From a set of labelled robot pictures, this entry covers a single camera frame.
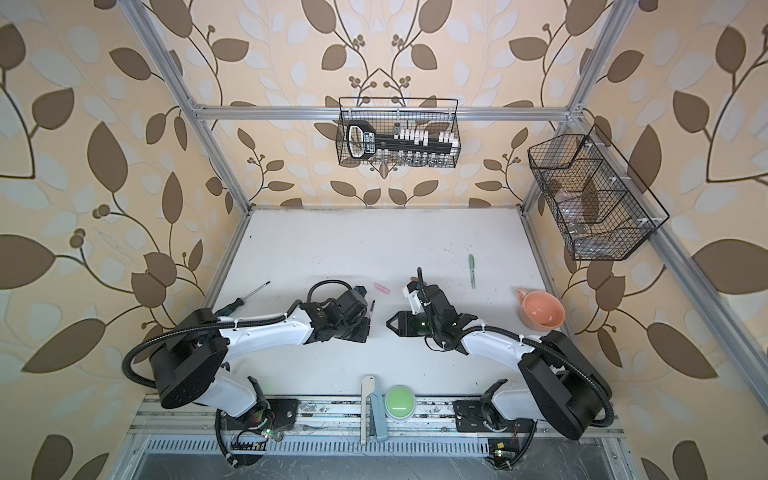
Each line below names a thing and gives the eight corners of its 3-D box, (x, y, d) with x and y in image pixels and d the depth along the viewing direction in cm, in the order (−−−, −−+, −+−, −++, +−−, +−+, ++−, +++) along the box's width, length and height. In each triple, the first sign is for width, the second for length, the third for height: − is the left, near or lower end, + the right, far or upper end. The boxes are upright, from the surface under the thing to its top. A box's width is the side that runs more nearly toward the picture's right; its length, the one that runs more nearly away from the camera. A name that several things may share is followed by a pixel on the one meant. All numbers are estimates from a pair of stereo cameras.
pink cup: (522, 334, 89) (530, 325, 84) (512, 298, 97) (519, 288, 91) (559, 334, 89) (570, 325, 84) (546, 298, 97) (555, 288, 91)
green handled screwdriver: (219, 319, 94) (215, 315, 92) (218, 317, 95) (214, 313, 92) (273, 286, 102) (270, 281, 100) (272, 284, 102) (269, 279, 100)
